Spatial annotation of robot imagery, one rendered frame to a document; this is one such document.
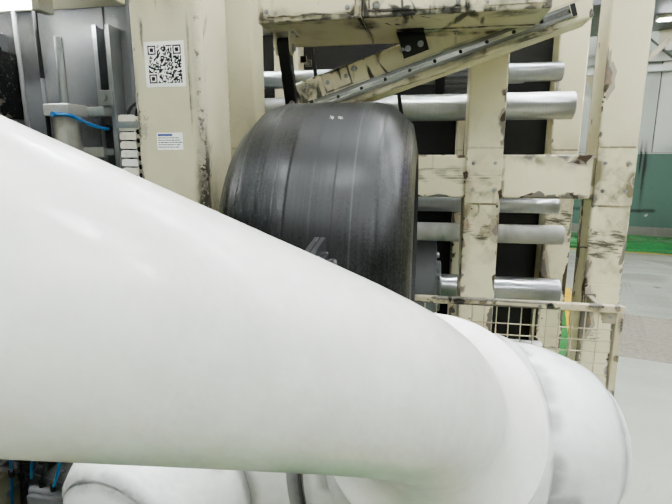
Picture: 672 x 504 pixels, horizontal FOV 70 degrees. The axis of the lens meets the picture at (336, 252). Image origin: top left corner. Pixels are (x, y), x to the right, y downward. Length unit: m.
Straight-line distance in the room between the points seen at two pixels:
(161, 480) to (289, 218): 0.46
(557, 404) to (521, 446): 0.04
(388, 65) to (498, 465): 1.09
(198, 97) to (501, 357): 0.76
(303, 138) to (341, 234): 0.17
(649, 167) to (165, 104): 9.34
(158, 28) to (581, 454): 0.87
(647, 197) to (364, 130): 9.29
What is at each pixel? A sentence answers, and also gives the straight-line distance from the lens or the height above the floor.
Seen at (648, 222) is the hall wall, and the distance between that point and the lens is 9.96.
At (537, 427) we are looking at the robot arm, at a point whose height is 1.24.
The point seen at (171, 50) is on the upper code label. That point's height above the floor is 1.53.
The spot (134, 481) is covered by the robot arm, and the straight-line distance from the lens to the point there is 0.26.
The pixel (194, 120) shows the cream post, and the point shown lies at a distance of 0.90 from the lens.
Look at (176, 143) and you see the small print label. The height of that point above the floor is 1.38.
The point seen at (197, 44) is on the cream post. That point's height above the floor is 1.54.
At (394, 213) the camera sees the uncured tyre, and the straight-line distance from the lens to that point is 0.67.
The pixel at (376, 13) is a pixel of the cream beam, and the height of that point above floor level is 1.65.
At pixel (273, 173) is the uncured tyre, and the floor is 1.33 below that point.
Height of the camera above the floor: 1.35
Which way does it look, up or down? 11 degrees down
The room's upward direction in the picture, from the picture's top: straight up
